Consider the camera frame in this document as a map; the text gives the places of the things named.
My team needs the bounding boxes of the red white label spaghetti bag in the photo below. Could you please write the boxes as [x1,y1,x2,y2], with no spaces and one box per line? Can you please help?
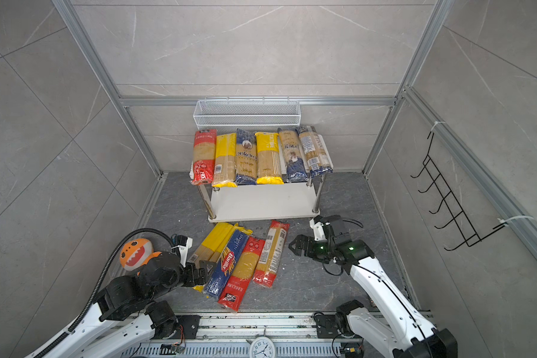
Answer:
[253,220,289,287]

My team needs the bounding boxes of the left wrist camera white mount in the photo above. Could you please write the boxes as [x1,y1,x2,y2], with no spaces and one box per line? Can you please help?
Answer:
[172,235,192,267]

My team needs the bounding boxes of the blue Barilla spaghetti box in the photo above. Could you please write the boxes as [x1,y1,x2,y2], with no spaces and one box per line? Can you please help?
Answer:
[204,230,249,299]

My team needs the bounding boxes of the yellow Pastatime spaghetti bag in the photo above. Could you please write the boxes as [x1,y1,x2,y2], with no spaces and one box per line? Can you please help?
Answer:
[255,132,283,185]

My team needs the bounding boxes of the orange shark plush toy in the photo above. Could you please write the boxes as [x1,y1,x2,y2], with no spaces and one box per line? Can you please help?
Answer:
[119,238,161,271]

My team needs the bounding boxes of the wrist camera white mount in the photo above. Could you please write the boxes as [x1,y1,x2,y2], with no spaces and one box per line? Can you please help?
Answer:
[172,235,192,267]
[309,218,327,242]

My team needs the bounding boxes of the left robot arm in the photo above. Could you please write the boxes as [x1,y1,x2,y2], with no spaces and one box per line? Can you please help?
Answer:
[28,253,211,357]

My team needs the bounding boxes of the blue white label spaghetti bag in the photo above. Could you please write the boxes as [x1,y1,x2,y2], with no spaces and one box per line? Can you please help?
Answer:
[297,126,334,178]

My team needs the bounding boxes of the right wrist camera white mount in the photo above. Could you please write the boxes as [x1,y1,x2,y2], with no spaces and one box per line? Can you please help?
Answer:
[309,218,327,242]

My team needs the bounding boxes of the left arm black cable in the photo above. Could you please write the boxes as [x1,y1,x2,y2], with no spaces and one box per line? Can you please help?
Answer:
[30,227,175,358]

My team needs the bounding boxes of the white analog clock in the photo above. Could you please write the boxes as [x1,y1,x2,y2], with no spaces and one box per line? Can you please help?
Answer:
[249,337,277,358]

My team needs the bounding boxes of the black wall hook rack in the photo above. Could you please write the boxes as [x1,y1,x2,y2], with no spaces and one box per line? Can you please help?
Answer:
[410,132,508,252]

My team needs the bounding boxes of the white two-tier shelf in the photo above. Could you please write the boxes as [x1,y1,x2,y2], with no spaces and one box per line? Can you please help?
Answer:
[189,133,334,224]

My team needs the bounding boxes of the blue Ankara spaghetti bag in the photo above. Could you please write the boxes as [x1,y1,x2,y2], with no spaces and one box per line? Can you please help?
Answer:
[235,128,257,186]

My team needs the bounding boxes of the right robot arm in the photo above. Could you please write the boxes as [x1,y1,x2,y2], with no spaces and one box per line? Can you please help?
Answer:
[289,215,459,357]

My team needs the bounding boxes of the white wire mesh basket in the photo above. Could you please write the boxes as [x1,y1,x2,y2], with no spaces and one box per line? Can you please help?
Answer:
[193,99,301,134]

